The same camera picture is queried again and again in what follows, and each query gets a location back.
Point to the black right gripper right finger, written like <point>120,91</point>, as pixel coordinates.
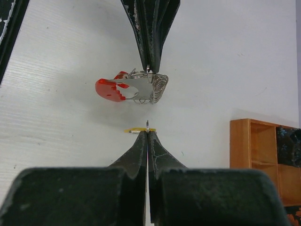
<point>180,196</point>

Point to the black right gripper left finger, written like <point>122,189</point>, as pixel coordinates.
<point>81,196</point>

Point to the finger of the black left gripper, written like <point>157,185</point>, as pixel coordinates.
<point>160,16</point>
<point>136,16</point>

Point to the yellow tagged key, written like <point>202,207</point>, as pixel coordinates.
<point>137,130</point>

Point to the metal key organizer red handle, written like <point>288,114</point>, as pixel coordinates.
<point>139,86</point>

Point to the wooden compartment tray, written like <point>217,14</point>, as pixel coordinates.
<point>253,145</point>

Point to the dark rolled cloth orange pattern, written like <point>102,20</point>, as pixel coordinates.
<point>294,215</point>

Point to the dark rolled cloth grey pattern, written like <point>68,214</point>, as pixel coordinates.
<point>289,146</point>

